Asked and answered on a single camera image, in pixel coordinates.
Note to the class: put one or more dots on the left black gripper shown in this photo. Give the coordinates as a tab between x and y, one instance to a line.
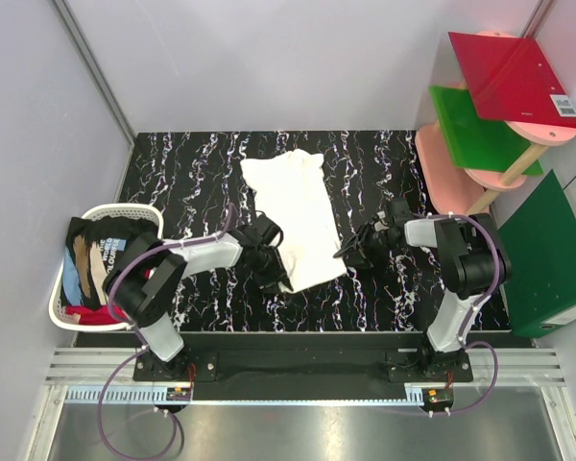
277	275

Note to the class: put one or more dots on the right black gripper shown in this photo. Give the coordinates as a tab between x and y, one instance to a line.
359	243

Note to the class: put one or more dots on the white daisy t-shirt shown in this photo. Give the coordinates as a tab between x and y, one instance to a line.
290	190

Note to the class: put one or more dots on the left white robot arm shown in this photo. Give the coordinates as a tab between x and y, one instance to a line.
145	279

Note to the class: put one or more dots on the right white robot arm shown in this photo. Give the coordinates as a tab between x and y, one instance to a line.
473	265

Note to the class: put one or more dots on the pink wooden shelf stand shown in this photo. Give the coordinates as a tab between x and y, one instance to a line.
467	191

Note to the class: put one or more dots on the white perforated laundry basket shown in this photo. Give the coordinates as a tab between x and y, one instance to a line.
57	312

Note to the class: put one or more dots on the light green plastic folder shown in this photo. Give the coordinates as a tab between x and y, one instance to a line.
472	142

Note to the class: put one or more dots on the black printed t-shirt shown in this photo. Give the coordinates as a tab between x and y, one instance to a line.
91	250

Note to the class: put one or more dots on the red t-shirt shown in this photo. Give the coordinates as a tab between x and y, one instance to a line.
73	301

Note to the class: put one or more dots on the red plastic folder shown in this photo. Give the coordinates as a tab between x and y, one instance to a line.
510	79

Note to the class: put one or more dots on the dark green ring binder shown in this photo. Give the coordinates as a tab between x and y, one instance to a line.
540	241

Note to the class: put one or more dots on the aluminium frame rail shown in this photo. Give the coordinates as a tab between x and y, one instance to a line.
511	368

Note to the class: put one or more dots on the grey slotted cable duct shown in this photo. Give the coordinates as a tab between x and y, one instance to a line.
129	395

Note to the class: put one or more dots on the corner aluminium post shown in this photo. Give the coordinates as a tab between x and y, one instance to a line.
83	49

